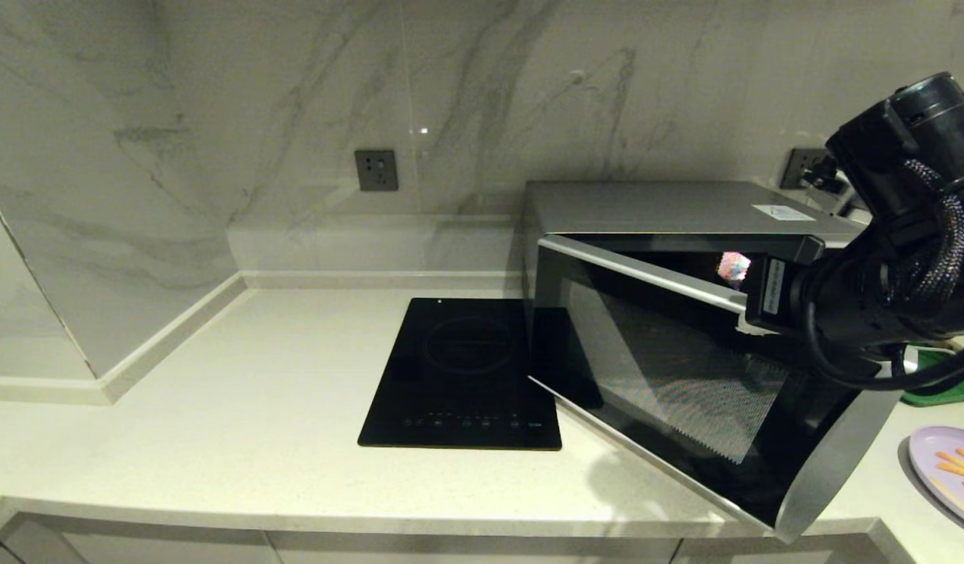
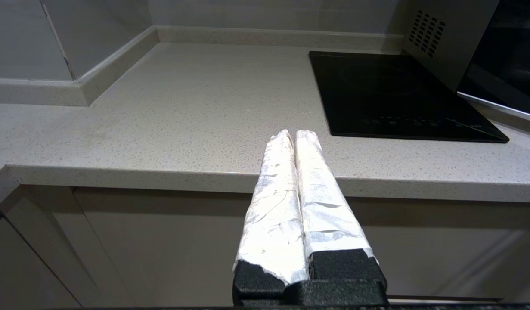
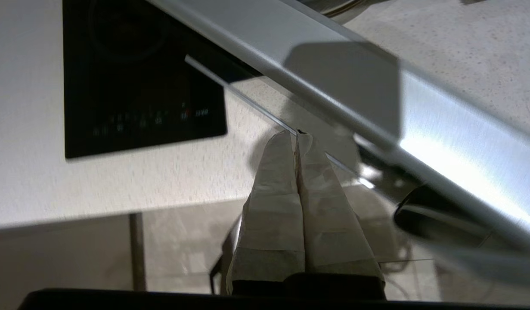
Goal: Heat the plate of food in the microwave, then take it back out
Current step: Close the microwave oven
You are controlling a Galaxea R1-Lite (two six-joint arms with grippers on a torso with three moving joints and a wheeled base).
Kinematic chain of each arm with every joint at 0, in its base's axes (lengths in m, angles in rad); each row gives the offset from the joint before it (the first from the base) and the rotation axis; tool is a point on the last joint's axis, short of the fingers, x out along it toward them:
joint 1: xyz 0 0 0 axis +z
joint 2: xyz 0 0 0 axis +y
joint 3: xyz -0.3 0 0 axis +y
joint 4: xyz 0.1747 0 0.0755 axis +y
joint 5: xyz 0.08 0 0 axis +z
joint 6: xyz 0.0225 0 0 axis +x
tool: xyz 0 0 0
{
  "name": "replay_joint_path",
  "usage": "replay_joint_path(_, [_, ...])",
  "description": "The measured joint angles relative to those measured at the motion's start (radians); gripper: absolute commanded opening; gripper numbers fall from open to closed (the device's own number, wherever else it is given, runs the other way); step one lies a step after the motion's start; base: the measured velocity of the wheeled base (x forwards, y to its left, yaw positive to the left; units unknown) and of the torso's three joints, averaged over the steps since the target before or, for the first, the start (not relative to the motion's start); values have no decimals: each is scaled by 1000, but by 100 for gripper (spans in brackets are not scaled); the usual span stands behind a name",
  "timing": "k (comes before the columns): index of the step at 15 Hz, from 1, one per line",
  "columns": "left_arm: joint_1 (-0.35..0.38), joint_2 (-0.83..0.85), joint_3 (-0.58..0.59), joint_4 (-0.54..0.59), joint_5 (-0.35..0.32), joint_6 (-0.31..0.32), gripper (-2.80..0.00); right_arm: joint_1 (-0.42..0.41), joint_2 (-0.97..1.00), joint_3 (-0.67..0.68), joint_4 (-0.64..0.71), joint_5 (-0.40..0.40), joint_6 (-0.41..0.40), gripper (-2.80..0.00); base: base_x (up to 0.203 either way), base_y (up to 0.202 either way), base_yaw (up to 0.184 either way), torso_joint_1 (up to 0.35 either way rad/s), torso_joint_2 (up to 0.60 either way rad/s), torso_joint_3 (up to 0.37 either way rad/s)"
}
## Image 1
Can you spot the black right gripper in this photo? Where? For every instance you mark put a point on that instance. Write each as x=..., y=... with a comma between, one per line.
x=810, y=301

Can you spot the microwave door with dark glass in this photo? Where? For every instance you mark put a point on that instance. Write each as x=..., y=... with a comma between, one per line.
x=685, y=376

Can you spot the purple plate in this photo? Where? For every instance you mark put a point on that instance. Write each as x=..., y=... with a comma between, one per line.
x=932, y=454

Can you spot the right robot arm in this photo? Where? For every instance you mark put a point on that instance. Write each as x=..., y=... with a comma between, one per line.
x=904, y=149

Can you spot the white paper sheet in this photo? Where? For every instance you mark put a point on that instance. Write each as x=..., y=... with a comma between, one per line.
x=783, y=212

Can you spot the green plastic tray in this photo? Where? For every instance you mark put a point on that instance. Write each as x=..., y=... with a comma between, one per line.
x=932, y=376

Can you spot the black induction cooktop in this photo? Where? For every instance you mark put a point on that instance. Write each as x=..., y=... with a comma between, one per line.
x=458, y=376

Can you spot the grey cabinet side panel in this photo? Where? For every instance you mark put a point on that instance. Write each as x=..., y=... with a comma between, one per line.
x=27, y=548

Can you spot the grey double wall socket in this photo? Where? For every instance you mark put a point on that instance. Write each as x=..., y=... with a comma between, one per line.
x=803, y=166

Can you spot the grey single wall socket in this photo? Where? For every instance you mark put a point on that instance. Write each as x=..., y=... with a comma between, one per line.
x=376, y=170

